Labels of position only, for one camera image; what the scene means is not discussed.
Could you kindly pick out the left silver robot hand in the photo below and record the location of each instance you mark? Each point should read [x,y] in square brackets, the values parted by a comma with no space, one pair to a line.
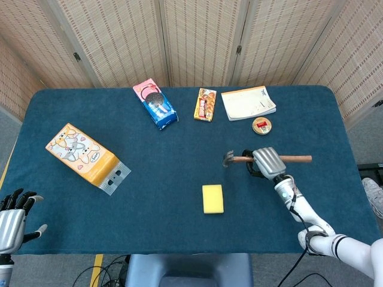
[13,221]

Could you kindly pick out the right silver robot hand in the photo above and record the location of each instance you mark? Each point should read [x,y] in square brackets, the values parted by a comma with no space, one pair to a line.
[269,163]

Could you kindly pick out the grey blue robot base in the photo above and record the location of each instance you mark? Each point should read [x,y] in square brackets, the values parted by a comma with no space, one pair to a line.
[188,270]

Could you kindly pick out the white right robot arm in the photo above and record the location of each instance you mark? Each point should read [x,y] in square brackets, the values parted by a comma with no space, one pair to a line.
[326,236]

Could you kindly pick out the yellow rectangular sponge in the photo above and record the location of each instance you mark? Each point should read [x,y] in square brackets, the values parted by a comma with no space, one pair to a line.
[212,198]

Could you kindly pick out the round gold tin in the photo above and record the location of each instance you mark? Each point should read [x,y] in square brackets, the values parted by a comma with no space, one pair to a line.
[262,126]

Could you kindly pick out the white paper notepad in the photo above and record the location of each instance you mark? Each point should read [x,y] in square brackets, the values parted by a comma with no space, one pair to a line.
[246,103]

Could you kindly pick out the yellow red snack box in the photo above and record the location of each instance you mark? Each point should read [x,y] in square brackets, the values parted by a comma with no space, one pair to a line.
[205,104]

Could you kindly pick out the yellow cartoon tissue pack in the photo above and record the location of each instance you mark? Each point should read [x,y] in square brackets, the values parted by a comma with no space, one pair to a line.
[80,154]

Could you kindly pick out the yellow floor tape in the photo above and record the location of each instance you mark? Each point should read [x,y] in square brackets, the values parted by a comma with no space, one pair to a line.
[96,270]

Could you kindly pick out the blue table cloth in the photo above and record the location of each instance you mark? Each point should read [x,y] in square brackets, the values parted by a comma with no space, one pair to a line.
[167,167]

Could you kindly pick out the black equipment base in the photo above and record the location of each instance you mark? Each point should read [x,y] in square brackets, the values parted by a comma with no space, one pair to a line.
[371,172]

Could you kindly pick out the white sneaker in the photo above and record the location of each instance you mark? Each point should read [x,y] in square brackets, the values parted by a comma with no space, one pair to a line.
[373,194]

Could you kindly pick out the blue cookie box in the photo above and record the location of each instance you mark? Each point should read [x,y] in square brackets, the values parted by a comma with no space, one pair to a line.
[157,103]

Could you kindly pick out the woven folding screen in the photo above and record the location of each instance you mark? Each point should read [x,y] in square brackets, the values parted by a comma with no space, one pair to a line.
[191,42]

